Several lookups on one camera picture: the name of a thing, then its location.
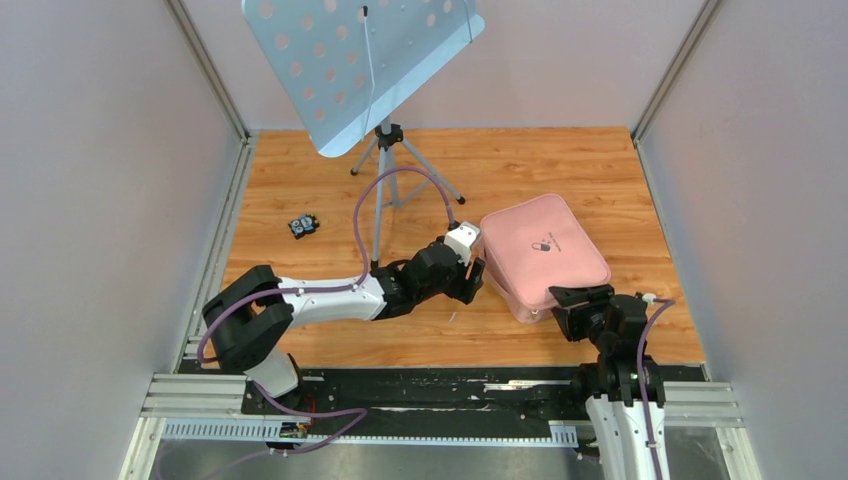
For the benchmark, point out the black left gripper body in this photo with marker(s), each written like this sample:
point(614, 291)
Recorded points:
point(455, 285)

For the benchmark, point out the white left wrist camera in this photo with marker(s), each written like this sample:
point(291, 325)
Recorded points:
point(462, 240)

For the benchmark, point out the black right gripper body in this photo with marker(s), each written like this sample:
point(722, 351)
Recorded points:
point(584, 320)

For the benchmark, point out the pink medicine kit case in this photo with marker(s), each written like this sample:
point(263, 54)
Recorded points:
point(535, 245)

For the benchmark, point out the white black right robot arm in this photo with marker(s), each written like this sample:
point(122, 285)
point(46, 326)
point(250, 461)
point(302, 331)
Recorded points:
point(622, 391)

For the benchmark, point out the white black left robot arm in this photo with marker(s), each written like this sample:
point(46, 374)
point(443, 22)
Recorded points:
point(246, 321)

